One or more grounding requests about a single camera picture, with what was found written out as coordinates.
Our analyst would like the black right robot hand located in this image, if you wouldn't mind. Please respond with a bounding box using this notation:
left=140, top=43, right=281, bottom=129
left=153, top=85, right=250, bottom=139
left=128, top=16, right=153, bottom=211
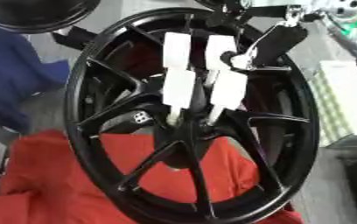
left=201, top=0, right=311, bottom=73

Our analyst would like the white pin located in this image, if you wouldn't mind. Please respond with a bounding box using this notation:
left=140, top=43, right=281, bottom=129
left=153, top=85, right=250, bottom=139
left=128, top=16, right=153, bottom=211
left=204, top=69, right=251, bottom=127
left=203, top=34, right=239, bottom=86
left=161, top=31, right=194, bottom=72
left=160, top=67, right=199, bottom=127

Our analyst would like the black spoked wheel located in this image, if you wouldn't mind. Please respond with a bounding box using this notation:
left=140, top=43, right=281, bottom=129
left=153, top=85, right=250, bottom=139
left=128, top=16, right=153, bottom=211
left=62, top=6, right=323, bottom=224

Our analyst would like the black round wheel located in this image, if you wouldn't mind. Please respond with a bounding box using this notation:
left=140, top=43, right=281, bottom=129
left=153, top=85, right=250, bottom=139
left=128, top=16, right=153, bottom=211
left=0, top=0, right=104, bottom=35

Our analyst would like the white ribbed box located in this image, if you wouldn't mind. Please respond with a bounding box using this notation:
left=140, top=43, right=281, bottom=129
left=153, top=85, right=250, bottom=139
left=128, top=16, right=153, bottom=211
left=308, top=59, right=357, bottom=148

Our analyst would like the black block with white mark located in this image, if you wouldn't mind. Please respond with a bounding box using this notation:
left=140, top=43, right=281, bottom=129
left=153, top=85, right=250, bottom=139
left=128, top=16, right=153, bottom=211
left=97, top=108, right=160, bottom=135

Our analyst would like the black stand bar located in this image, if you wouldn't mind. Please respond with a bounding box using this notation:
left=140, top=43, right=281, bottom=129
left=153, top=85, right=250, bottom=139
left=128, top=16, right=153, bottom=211
left=50, top=25, right=101, bottom=51

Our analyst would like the blue fabric bundle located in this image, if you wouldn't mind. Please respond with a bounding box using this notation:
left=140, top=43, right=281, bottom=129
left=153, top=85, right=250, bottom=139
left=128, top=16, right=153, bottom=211
left=0, top=22, right=72, bottom=135

